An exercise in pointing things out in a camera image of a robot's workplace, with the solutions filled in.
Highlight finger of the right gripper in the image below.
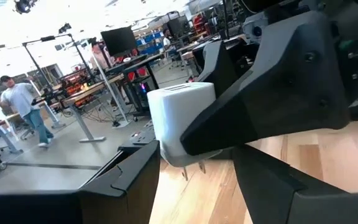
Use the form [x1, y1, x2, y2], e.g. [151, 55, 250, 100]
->
[197, 40, 251, 97]
[180, 11, 351, 156]

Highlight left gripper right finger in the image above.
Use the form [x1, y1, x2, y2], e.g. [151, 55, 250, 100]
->
[232, 144, 358, 224]

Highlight black computer monitor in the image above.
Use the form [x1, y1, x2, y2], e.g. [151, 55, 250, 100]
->
[100, 26, 138, 57]

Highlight blue storage bins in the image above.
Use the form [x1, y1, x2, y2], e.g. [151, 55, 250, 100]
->
[135, 30, 164, 55]

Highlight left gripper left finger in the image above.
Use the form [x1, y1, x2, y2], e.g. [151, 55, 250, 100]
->
[0, 140, 161, 224]

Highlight black robot station frame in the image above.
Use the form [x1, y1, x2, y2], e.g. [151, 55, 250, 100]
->
[22, 33, 88, 94]

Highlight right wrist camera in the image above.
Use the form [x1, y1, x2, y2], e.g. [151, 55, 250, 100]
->
[242, 11, 272, 44]

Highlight white wall charger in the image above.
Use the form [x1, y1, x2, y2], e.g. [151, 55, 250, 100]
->
[147, 82, 223, 182]

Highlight person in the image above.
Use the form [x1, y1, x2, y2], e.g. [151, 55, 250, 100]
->
[0, 75, 55, 149]
[162, 28, 175, 47]
[88, 39, 113, 72]

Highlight black standing desk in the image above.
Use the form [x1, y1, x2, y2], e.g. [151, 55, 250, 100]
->
[113, 52, 167, 116]

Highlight wooden workbench white legs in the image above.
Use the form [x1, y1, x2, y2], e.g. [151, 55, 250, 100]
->
[62, 73, 130, 144]

